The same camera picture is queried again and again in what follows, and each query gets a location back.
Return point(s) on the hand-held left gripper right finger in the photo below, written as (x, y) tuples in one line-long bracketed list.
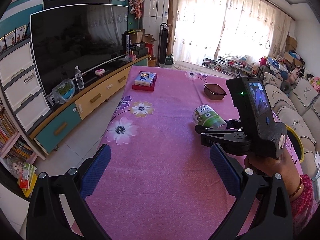
[(225, 170)]

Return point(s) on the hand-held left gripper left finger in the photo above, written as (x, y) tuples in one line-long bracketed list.
[(96, 175)]

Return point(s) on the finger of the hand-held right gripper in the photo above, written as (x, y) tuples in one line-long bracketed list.
[(235, 124), (225, 140)]

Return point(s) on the green and white can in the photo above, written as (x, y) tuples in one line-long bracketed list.
[(207, 117)]

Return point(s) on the person's right forearm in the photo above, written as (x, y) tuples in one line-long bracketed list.
[(303, 207)]

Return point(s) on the person's right hand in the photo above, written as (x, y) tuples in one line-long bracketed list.
[(272, 166)]

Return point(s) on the beige sofa with lace covers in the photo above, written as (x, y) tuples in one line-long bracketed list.
[(295, 120)]

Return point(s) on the brown plastic tray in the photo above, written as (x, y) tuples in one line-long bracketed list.
[(215, 91)]

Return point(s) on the grey neck pillow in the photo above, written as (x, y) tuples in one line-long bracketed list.
[(285, 87)]

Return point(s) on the cluttered glass table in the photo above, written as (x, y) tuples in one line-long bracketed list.
[(230, 65)]

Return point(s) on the pink floral tablecloth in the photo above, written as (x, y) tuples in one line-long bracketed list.
[(160, 167)]

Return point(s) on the red and green packets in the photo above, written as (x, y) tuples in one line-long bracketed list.
[(26, 180)]

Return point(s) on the star print bag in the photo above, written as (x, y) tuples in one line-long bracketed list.
[(275, 65)]

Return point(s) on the pile of stuffed toys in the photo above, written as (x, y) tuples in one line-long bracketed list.
[(307, 77)]

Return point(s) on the floral sheet mattress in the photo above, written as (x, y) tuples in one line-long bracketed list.
[(185, 65)]

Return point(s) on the teal and yellow television cabinet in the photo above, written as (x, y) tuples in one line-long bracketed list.
[(100, 92)]

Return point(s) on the plastic bag with greens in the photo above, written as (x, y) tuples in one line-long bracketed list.
[(63, 91)]

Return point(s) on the green and white box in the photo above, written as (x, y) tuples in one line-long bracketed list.
[(169, 60)]

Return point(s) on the stacked cardboard boxes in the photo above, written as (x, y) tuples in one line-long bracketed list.
[(291, 47)]

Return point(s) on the clear water bottle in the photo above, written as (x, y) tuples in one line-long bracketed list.
[(79, 80)]

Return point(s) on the pink bookshelf with books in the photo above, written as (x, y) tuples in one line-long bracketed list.
[(10, 130)]

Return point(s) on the red tray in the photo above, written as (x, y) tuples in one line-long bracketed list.
[(142, 88)]

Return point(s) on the blue white tissue box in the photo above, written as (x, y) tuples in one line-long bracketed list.
[(145, 78)]

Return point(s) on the small pink toy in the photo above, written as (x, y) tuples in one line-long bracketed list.
[(100, 72)]

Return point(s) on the black tower fan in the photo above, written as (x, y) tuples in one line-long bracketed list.
[(165, 45)]

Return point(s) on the white sheer curtain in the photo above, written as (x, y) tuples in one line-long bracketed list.
[(212, 17)]

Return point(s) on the red box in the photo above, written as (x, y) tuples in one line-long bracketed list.
[(149, 48)]

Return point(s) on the white plastic drawer unit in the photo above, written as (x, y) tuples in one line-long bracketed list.
[(20, 87)]

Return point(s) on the black box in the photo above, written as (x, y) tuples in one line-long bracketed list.
[(139, 50)]

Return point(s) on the open cardboard box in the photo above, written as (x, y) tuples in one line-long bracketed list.
[(148, 38)]

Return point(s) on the large curved television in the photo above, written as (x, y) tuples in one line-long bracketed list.
[(75, 47)]

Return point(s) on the black and white tube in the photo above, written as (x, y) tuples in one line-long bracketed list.
[(128, 43)]

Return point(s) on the white standing air conditioner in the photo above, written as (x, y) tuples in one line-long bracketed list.
[(155, 7)]

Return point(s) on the hanging artificial flowers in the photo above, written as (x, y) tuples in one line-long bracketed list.
[(136, 5)]

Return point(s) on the framed photo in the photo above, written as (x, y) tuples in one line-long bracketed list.
[(10, 40)]

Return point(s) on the wall mounted black television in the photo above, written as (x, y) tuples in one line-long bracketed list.
[(75, 1)]

